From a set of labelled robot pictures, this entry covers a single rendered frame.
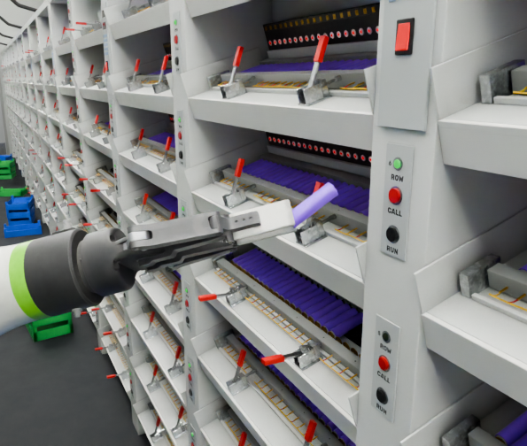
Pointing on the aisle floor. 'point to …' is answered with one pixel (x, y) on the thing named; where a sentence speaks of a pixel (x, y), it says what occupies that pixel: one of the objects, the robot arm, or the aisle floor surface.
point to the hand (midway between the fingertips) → (263, 223)
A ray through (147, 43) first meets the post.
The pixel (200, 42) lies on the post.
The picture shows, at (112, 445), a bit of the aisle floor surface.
